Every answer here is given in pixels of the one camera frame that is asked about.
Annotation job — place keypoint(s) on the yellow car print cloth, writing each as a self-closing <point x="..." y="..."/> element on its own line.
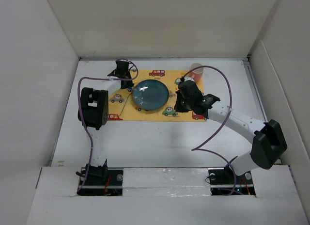
<point x="171" y="79"/>

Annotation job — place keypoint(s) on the pink cup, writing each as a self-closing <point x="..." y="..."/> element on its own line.
<point x="197" y="73"/>

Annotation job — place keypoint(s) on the dark teal plate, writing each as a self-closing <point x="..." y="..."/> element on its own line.
<point x="150" y="95"/>

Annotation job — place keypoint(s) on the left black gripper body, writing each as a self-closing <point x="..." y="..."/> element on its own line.
<point x="127" y="75"/>

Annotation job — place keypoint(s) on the iridescent metallic fork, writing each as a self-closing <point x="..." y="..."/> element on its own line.
<point x="130" y="92"/>

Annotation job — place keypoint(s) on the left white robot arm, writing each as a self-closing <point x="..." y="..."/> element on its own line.
<point x="93" y="104"/>

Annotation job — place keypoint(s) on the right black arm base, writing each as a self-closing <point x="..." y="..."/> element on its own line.
<point x="233" y="179"/>

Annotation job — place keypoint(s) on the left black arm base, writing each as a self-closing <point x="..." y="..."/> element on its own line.
<point x="101" y="181"/>

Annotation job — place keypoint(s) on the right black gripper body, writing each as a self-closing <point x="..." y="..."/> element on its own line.
<point x="182" y="105"/>

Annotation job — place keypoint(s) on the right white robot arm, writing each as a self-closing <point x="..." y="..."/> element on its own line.
<point x="267" y="139"/>

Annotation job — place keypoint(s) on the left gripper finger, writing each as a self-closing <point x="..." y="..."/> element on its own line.
<point x="130" y="83"/>
<point x="125" y="84"/>

